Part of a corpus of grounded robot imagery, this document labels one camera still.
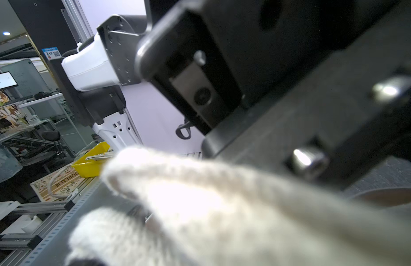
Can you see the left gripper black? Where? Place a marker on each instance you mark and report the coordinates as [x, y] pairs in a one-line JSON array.
[[315, 90]]

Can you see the cream canvas tote bag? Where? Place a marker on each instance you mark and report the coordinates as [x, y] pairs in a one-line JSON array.
[[214, 214]]

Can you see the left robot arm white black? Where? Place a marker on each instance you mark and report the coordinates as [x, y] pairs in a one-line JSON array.
[[93, 75]]

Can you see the yellow plastic tray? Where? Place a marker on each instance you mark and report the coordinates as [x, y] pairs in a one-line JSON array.
[[91, 163]]

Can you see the printed cardboard box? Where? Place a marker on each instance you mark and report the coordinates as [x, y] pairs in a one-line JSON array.
[[66, 184]]

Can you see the black office chair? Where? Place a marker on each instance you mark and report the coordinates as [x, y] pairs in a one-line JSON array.
[[46, 153]]

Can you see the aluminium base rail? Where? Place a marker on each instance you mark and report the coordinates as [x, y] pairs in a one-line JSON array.
[[46, 245]]

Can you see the wall monitor screen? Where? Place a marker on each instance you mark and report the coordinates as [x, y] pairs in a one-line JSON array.
[[7, 81]]

